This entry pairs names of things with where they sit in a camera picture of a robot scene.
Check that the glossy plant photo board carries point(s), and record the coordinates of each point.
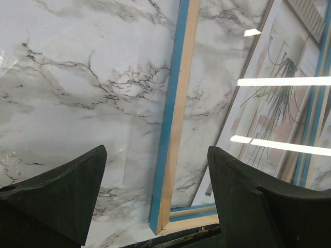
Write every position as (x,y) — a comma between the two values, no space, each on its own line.
(279,118)

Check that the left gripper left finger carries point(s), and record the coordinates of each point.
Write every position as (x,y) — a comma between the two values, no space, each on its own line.
(55,208)

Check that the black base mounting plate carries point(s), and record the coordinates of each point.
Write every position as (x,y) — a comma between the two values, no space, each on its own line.
(202,237)

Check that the blue wooden picture frame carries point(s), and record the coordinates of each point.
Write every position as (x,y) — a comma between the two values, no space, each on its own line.
(209,55)

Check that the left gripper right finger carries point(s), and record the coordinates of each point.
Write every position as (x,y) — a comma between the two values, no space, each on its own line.
(258,210)

